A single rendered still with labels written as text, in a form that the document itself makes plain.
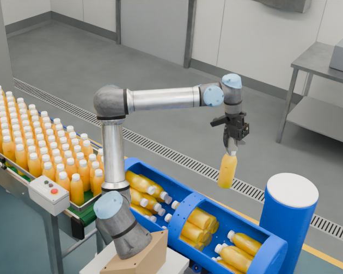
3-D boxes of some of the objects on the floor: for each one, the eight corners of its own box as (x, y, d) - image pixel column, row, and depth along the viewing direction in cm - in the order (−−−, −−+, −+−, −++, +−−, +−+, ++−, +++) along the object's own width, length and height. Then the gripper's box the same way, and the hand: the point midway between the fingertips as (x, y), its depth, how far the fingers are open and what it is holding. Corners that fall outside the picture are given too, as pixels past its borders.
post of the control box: (64, 320, 282) (49, 206, 225) (60, 316, 284) (44, 202, 227) (69, 316, 285) (55, 201, 228) (65, 312, 287) (50, 198, 230)
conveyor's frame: (88, 325, 280) (80, 225, 229) (-52, 205, 359) (-82, 110, 307) (138, 278, 312) (141, 181, 261) (-1, 176, 391) (-20, 87, 339)
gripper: (236, 119, 176) (238, 163, 187) (251, 107, 183) (252, 150, 194) (218, 114, 182) (221, 157, 192) (234, 103, 189) (236, 145, 199)
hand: (231, 149), depth 194 cm, fingers closed on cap, 4 cm apart
